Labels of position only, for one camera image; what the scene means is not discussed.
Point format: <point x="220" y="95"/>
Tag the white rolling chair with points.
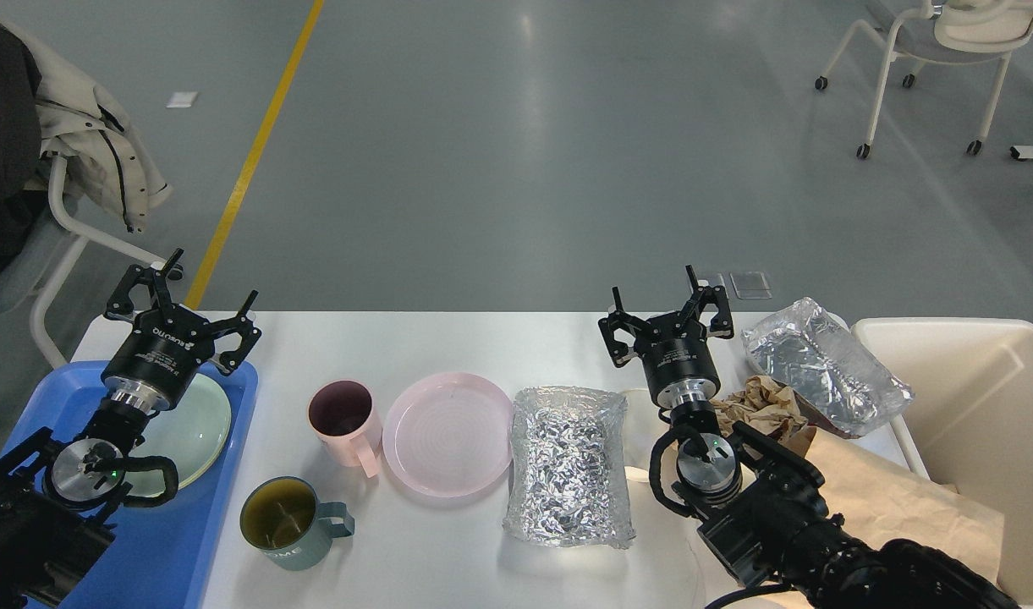
<point x="953" y="33"/>

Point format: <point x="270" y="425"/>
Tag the foil bag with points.
<point x="809" y="350"/>

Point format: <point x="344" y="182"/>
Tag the pink plate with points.
<point x="447" y="435"/>

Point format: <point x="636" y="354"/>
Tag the white paper on floor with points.
<point x="182" y="99"/>

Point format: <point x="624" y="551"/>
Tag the white chair with jacket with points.
<point x="76" y="236"/>

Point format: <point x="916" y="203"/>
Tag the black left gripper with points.
<point x="161" y="355"/>

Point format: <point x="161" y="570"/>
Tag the blue plastic tray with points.
<point x="161" y="556"/>

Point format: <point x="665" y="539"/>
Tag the teal mug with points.
<point x="284" y="520"/>

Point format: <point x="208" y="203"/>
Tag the cream plastic bin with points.
<point x="972" y="418"/>

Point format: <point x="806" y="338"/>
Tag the crumpled foil tray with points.
<point x="569" y="487"/>

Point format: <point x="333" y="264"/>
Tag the brown paper bag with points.
<point x="882" y="501"/>

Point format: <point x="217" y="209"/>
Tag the pink mug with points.
<point x="345" y="420"/>

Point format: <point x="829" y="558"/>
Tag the light green plate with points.
<point x="193" y="433"/>

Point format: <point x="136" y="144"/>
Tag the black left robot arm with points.
<point x="55" y="496"/>

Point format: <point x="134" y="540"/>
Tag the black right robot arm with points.
<point x="759" y="505"/>

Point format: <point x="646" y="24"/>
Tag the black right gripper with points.
<point x="675" y="357"/>

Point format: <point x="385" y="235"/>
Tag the floor outlet plate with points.
<point x="751" y="285"/>

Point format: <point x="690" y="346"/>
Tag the crumpled brown paper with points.
<point x="770" y="407"/>

